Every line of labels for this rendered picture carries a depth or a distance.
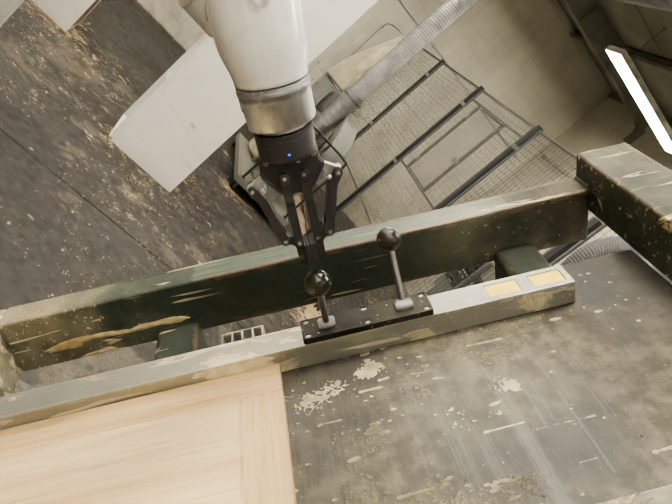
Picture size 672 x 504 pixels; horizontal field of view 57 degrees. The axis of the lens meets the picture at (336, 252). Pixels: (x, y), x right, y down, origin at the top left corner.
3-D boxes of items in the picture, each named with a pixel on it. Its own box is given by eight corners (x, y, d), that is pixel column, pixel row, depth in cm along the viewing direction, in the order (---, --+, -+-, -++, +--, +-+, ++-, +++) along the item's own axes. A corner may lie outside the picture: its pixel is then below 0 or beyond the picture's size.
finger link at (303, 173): (293, 161, 81) (304, 158, 81) (312, 233, 87) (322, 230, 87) (296, 172, 78) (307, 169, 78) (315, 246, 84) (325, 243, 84)
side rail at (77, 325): (32, 352, 120) (7, 307, 114) (573, 225, 124) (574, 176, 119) (23, 372, 115) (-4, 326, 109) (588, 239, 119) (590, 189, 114)
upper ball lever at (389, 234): (391, 314, 95) (372, 230, 95) (415, 308, 95) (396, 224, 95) (395, 317, 91) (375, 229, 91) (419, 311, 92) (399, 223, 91)
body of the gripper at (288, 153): (311, 108, 80) (324, 172, 85) (247, 122, 80) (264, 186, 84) (319, 126, 74) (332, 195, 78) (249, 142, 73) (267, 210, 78)
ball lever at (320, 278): (313, 320, 95) (299, 267, 85) (337, 315, 95) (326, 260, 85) (317, 341, 92) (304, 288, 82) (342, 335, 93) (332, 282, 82)
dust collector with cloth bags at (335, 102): (229, 141, 701) (377, 4, 653) (272, 183, 731) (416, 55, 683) (225, 185, 581) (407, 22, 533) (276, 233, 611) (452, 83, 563)
